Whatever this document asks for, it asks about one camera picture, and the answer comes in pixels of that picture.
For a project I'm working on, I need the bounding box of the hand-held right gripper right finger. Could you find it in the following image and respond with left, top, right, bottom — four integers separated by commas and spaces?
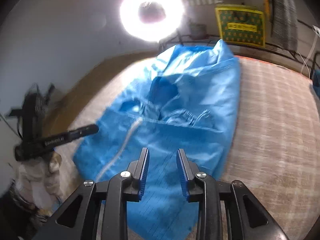
176, 149, 288, 240

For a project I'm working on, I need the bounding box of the white cable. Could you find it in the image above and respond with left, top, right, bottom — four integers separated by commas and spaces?
301, 25, 320, 77

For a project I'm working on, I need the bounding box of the grey pot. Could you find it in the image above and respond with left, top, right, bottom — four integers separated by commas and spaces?
191, 22, 207, 39

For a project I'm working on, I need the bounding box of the black metal clothes rack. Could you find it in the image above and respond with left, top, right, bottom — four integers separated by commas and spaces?
175, 25, 318, 78

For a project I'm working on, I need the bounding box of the ring light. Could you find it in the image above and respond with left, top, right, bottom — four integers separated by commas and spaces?
119, 0, 185, 53

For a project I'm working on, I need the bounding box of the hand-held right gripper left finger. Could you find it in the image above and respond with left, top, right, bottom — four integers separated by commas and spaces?
32, 147, 150, 240

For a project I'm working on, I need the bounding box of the grey hanging garment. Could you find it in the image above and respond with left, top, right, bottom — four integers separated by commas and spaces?
271, 0, 299, 52

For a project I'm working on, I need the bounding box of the yellow green patterned box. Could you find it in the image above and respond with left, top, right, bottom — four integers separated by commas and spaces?
214, 4, 266, 48

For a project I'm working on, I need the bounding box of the person's left hand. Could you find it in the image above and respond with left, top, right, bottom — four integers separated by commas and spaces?
22, 152, 63, 180

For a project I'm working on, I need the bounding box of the beige woven blanket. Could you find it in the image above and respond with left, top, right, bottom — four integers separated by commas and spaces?
54, 55, 320, 240

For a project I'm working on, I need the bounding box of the blue work coat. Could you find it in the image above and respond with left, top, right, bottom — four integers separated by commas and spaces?
72, 39, 242, 240

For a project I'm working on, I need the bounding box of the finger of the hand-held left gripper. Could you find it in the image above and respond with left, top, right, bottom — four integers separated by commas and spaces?
67, 124, 100, 140

